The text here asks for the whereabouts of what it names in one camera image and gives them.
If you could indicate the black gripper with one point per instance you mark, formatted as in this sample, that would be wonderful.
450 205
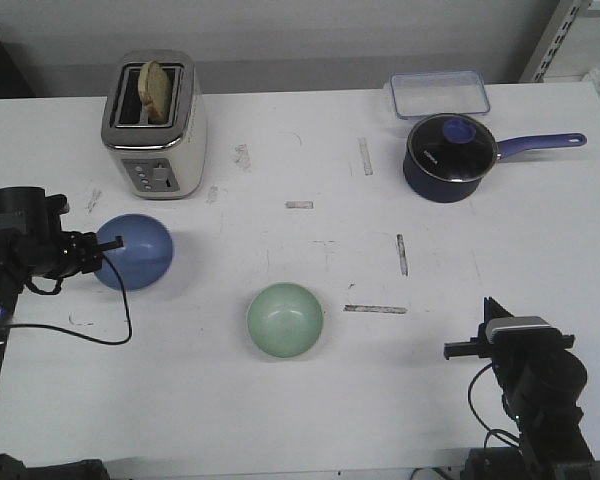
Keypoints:
81 253
510 351

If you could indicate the blue bowl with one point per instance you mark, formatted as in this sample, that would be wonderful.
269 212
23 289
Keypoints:
147 250

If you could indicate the green bowl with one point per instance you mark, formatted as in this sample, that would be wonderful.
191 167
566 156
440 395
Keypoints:
285 320

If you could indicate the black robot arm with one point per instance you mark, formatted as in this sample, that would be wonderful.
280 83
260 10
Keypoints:
541 381
33 244

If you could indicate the cream two-slot toaster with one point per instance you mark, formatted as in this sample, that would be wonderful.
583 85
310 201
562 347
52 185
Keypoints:
157 161

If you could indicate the slice of toast bread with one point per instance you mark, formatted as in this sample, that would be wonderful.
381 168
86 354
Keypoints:
154 89

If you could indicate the glass pot lid blue knob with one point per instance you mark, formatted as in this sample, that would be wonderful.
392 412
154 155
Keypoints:
452 147

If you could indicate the clear plastic food container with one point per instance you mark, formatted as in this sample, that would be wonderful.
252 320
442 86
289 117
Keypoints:
417 95

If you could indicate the grey metal shelf upright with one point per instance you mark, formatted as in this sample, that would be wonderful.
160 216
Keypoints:
569 47

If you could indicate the blue saucepan with handle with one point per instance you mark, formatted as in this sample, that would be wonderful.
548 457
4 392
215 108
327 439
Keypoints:
449 192

